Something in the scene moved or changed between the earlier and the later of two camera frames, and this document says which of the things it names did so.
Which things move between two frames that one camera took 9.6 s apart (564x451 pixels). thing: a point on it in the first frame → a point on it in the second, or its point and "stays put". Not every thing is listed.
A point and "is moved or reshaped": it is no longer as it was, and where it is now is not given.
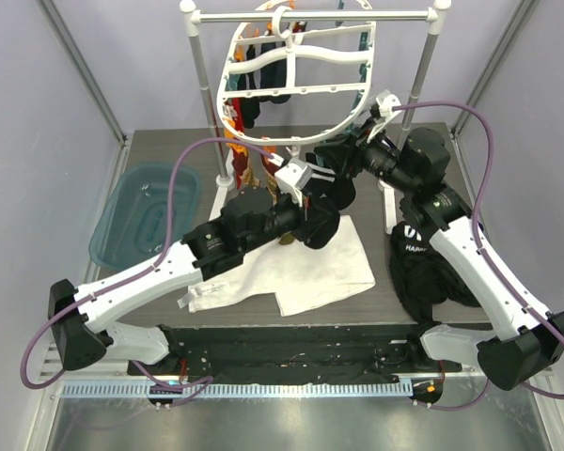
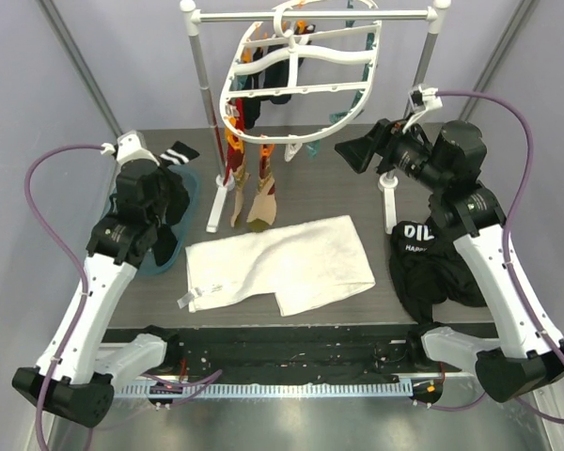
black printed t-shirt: x=421 y=275 stays put
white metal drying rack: x=438 y=10 stays put
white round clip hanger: x=298 y=71 is moved or reshaped
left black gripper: x=304 y=215 → x=175 y=181
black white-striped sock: x=331 y=186 → x=177 y=197
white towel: x=299 y=275 stays put
